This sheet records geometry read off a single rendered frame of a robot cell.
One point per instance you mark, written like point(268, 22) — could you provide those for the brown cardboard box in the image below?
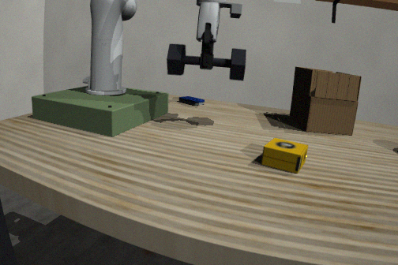
point(333, 107)

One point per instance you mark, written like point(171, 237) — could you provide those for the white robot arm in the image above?
point(107, 42)

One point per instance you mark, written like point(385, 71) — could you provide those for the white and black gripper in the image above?
point(209, 13)

